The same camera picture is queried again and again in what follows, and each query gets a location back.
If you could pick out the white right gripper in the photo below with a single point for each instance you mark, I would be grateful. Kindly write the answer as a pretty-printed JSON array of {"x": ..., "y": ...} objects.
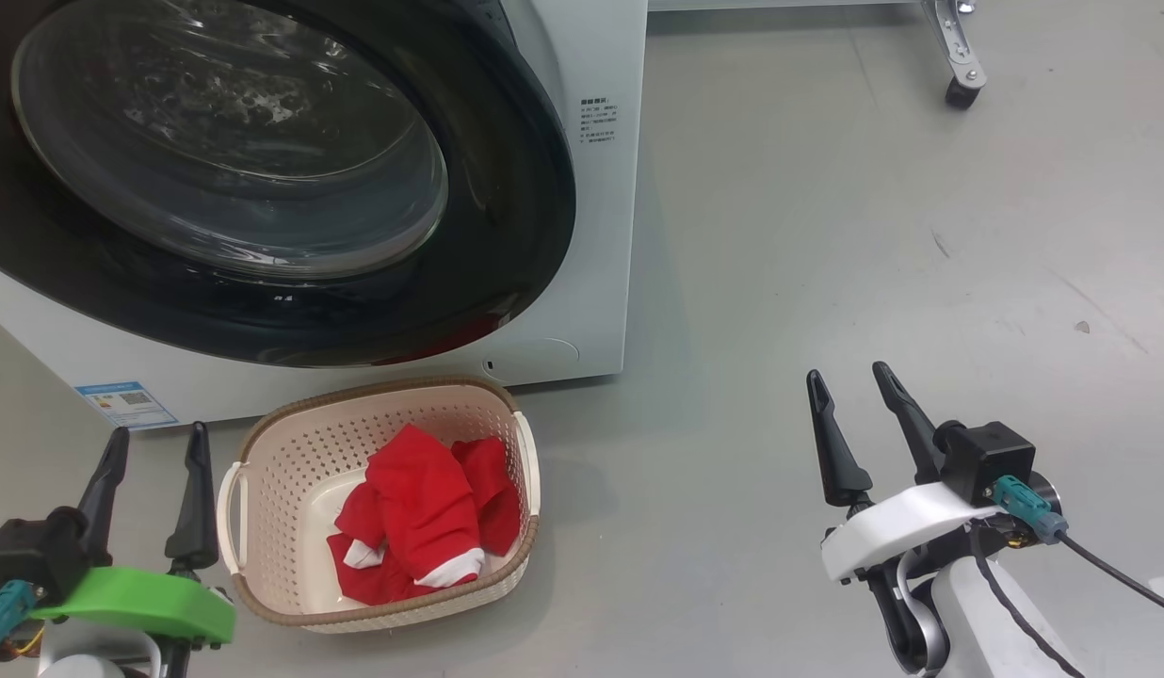
[{"x": 902, "y": 527}]

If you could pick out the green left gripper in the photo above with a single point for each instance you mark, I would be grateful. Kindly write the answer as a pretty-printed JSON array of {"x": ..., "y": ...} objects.
[{"x": 139, "y": 603}]

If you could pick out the red garment with white trim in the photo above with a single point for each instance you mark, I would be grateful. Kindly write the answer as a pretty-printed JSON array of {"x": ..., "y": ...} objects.
[{"x": 422, "y": 499}]

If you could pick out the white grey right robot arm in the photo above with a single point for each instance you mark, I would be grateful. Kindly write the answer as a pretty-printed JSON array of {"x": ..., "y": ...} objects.
[{"x": 978, "y": 621}]

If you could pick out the cream perforated laundry basket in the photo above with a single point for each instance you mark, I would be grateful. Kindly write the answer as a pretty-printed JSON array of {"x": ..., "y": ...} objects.
[{"x": 290, "y": 471}]

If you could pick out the white washing machine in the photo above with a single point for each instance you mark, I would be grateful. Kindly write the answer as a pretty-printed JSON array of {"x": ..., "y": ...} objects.
[{"x": 601, "y": 235}]

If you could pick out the metal leg with caster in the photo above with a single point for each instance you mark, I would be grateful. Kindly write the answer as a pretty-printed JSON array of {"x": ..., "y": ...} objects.
[{"x": 959, "y": 52}]

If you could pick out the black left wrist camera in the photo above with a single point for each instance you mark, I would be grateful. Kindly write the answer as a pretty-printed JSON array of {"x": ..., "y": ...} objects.
[{"x": 31, "y": 556}]

